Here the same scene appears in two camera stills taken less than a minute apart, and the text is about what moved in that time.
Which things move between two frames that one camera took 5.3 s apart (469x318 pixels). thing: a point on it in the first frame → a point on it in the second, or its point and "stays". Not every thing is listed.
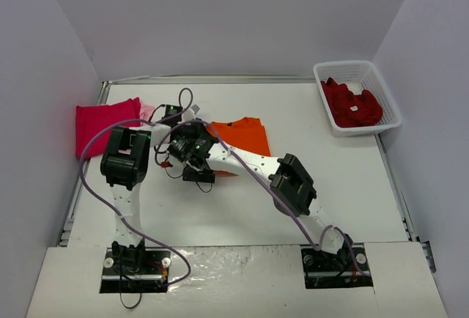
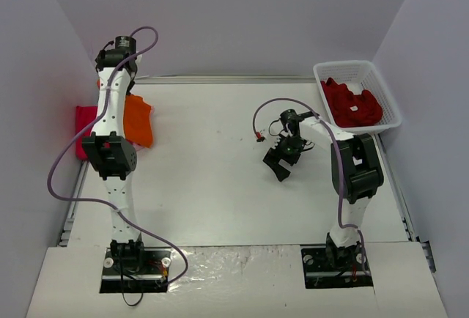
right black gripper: x=198 y=174 → x=282 y=160
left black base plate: x=136 y=270 stays
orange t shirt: x=246 y=133 → x=137 y=119
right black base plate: x=346 y=268 stays
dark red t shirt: x=349 y=109 stays
